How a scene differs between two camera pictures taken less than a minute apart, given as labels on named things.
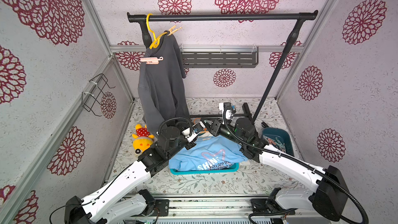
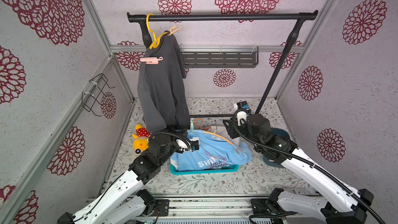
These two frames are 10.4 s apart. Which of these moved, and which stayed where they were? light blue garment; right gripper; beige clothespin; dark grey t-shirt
Moved: right gripper
Stayed: beige clothespin; dark grey t-shirt; light blue garment
